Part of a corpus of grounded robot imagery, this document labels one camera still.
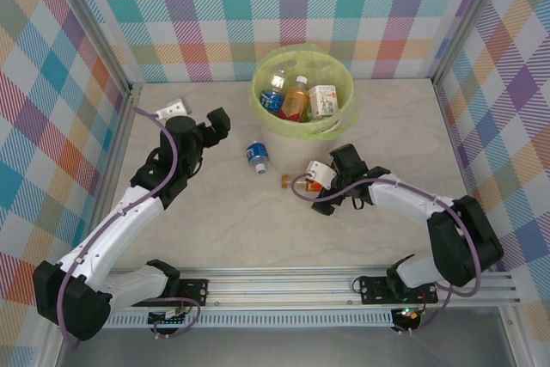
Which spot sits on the blue label plastic bottle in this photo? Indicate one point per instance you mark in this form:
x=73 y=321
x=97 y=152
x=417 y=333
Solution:
x=257 y=155
x=270 y=100

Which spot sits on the amber tea bottle red label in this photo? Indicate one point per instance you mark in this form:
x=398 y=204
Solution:
x=295 y=100

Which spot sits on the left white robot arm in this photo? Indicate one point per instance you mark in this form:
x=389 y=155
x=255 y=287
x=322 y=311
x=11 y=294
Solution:
x=120 y=221

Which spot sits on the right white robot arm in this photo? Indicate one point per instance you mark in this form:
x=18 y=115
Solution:
x=404 y=199

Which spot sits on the green plastic bin liner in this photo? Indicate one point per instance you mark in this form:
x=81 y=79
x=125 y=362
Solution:
x=348 y=83

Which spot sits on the small circuit board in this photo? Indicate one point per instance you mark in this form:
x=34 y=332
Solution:
x=408 y=314
x=169 y=316

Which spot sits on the grey metal shelf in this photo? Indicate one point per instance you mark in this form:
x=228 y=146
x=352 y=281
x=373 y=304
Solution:
x=279 y=350

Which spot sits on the aluminium side rail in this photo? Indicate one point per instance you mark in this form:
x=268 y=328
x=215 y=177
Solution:
x=447 y=122
x=116 y=148

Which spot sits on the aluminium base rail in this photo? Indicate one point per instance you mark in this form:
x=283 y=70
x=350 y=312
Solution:
x=279 y=285

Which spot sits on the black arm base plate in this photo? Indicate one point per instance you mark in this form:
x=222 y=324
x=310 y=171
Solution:
x=197 y=291
x=374 y=289

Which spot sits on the aluminium frame post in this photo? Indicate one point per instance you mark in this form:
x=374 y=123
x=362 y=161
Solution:
x=472 y=19
x=86 y=19

